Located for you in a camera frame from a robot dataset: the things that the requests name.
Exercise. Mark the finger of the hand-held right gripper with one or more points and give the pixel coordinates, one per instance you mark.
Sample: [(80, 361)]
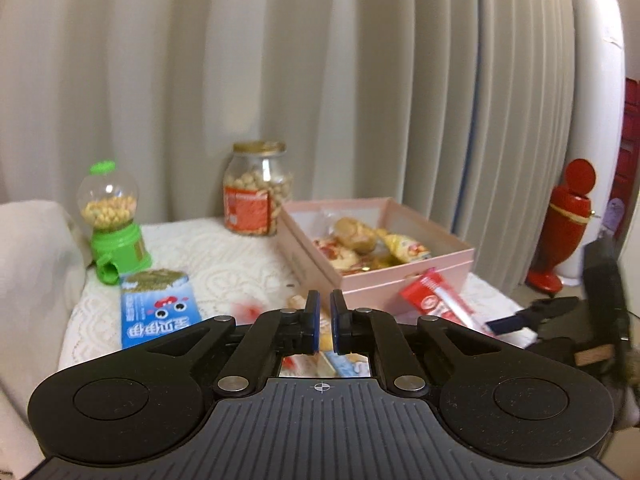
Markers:
[(505, 324)]

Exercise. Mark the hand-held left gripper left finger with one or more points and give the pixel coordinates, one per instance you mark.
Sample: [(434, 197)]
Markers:
[(314, 320)]

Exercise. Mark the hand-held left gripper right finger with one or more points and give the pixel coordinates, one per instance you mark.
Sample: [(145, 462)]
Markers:
[(336, 320)]

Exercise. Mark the colourful small snack packet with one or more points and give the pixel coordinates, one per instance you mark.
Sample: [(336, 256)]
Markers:
[(345, 366)]

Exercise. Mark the pink cardboard box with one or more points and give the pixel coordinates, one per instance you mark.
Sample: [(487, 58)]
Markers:
[(380, 280)]

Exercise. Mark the yellow label bread packet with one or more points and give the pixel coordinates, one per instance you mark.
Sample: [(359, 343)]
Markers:
[(377, 263)]

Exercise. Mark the red snack packet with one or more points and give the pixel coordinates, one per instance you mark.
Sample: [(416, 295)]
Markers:
[(435, 300)]

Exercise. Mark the clear brown bread packet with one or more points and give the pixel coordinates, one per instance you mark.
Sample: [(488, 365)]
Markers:
[(355, 232)]

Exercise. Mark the yellow cartoon snack packet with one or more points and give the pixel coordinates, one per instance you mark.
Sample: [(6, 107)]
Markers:
[(407, 247)]

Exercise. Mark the round red-patterned cookie packet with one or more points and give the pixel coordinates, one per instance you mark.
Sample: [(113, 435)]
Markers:
[(340, 257)]

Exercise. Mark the small red candy wrapper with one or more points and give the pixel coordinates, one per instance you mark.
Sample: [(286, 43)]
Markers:
[(246, 310)]

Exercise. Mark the red wooden vase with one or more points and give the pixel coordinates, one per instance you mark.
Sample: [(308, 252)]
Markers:
[(560, 230)]

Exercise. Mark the pale purple object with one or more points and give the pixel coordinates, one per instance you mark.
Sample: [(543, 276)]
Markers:
[(615, 210)]

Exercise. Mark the white lace cloth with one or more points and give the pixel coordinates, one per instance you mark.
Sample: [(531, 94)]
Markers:
[(210, 260)]

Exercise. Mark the clear peanut jar gold lid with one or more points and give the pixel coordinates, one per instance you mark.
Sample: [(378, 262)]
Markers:
[(250, 205)]

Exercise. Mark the red cabinet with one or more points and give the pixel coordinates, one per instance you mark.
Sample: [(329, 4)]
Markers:
[(631, 125)]

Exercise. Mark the blue snack packet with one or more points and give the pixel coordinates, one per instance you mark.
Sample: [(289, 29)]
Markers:
[(150, 310)]

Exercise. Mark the white tower fan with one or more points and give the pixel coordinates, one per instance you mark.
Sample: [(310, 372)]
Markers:
[(597, 85)]

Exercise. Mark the green candy dispenser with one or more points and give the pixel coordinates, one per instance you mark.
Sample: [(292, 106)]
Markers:
[(117, 250)]

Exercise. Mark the white curtain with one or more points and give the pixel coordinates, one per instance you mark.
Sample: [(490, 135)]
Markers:
[(300, 60)]

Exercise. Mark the beige cushion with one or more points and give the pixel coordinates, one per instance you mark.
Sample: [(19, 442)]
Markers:
[(35, 260)]

